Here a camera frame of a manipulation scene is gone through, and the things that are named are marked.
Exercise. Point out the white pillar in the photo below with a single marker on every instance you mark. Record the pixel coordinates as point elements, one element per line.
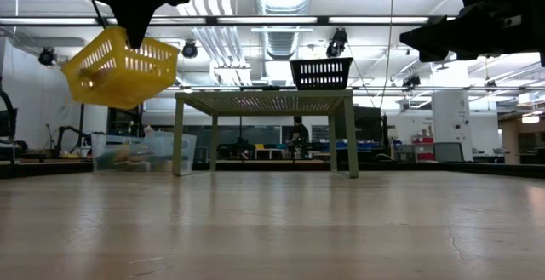
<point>451,118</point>

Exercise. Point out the red tool cabinet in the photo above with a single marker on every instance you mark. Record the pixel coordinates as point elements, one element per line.
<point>422,156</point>

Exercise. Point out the green perforated metal shelf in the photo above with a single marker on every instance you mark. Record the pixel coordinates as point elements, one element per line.
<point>264,101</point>

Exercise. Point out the dark cabinet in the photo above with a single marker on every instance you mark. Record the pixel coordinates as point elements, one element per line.
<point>368,131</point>

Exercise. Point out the blue bin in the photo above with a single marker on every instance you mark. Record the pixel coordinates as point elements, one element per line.
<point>357,146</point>

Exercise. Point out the black vertical post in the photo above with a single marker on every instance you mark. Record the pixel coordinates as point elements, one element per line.
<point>82,122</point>

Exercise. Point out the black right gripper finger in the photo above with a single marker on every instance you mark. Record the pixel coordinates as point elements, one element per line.
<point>438,54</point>
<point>434,33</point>

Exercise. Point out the person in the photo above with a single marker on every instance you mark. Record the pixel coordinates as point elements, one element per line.
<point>300,135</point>

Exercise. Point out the black plastic basket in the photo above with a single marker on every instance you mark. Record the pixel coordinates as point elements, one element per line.
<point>321,84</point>

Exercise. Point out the black metal table frame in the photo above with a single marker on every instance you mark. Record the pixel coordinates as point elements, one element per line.
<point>489,167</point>

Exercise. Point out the black horizontal pipe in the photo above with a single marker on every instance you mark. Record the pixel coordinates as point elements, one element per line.
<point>468,88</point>

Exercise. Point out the white ceiling pipes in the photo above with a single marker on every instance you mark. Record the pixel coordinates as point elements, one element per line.
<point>230,46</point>

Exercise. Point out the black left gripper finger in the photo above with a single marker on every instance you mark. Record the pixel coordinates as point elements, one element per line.
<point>135,24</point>

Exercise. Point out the black ceiling spotlight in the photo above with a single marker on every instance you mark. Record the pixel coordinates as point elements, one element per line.
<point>336,41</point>
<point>189,49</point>
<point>411,81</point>
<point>47,56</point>

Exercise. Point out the dark storage rack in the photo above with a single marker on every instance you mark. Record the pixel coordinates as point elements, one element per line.
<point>123,122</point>

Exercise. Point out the yellow plastic basket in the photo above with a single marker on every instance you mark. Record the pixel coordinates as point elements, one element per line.
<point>119,88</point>

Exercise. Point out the clear plastic container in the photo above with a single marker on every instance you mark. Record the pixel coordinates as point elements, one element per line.
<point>170,152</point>

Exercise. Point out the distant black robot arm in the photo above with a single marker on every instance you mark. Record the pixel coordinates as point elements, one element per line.
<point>64,131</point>

